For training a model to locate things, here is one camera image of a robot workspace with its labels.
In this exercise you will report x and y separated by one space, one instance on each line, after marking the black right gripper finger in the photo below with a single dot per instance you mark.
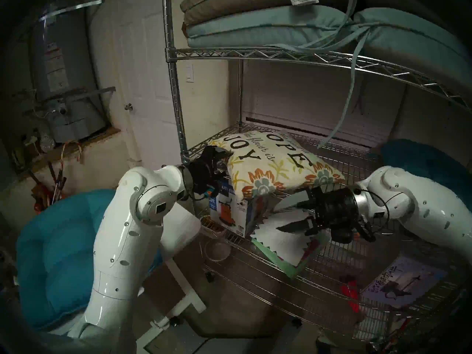
295 201
297 227

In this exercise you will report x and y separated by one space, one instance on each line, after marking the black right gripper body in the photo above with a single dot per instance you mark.
333 209

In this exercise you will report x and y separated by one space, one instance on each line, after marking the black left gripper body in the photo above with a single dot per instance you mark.
204 172

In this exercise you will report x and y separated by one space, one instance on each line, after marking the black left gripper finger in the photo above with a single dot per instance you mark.
221 153
222 170

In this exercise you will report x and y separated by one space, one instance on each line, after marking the floral HOPE JOY pillow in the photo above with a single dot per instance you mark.
273 161

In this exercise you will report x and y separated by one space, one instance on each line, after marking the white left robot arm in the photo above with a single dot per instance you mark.
121 246

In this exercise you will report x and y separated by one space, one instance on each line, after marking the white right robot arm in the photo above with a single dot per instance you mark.
420 209

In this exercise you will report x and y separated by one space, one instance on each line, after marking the green edged triangle print cushion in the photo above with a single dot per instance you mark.
291 250

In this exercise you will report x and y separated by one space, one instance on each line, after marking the dark teal plush cushion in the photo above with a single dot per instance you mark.
431 161

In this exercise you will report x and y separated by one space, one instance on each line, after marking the light blue seat cushion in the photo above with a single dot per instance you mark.
413 32
258 27

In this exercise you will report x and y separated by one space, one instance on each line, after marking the teal tufted seat cushion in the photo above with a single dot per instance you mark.
48 253

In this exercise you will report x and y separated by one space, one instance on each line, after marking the utility pump cardboard box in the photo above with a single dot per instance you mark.
228 209

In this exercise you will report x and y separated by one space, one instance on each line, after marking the metal bowl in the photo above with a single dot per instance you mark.
217 250

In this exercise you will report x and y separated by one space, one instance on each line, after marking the small red item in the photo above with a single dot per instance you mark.
349 292

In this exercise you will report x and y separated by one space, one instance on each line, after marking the white panel door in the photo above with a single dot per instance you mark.
151 91

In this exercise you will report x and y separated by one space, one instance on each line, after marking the printed booklet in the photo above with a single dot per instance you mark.
403 281

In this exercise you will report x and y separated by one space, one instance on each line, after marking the crumpled aluminium foil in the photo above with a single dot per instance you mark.
47 143

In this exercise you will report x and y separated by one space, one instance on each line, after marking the grey water heater tank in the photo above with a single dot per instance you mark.
70 73

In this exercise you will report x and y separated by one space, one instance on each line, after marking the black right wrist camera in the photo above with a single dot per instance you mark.
342 234

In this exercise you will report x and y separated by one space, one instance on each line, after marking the white light switch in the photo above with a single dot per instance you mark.
189 73

